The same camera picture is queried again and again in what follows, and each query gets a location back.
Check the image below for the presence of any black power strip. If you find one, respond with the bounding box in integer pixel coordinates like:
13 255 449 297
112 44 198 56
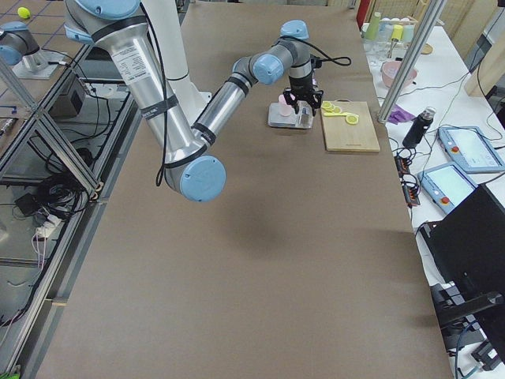
395 155 421 208

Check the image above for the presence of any blue teach pendant tablet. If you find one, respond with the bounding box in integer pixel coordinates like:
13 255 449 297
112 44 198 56
438 126 504 174

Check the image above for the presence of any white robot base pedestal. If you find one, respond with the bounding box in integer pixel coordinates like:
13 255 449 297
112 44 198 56
141 0 208 125

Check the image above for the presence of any pink bowl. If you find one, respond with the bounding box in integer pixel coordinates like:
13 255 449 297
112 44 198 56
380 59 419 88

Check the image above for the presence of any black monitor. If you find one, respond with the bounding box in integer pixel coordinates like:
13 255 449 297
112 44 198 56
421 185 504 358

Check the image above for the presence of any yellow plastic knife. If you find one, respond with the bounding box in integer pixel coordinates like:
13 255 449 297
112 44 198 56
323 112 359 118

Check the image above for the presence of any wooden cutting board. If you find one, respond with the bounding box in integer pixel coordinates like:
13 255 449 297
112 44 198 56
321 100 380 152

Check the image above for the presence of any green cup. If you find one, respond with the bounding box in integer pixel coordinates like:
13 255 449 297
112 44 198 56
363 12 382 41

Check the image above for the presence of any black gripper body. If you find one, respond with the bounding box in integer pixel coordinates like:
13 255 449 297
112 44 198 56
282 74 324 107

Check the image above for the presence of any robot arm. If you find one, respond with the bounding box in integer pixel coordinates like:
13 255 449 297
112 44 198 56
65 1 323 202
1 21 40 66

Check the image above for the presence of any black thermos bottle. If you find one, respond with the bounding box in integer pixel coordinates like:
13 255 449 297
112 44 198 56
402 107 436 149

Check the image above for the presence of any pink plastic cup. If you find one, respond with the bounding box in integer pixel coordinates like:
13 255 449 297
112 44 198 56
278 94 293 117

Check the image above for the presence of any digital kitchen scale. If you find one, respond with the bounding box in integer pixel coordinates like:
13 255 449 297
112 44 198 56
267 103 300 129

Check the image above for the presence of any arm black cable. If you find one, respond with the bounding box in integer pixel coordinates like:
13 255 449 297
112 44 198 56
303 39 352 68

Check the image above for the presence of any purple cloth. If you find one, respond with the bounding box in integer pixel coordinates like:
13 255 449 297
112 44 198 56
387 104 416 125

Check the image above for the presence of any aluminium frame post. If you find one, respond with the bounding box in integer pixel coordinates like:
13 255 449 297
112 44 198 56
378 0 447 124

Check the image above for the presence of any glass sauce bottle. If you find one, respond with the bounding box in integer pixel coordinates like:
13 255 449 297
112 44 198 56
297 101 313 129

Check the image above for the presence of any yellow cup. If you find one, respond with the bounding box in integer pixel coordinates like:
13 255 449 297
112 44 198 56
391 24 403 42

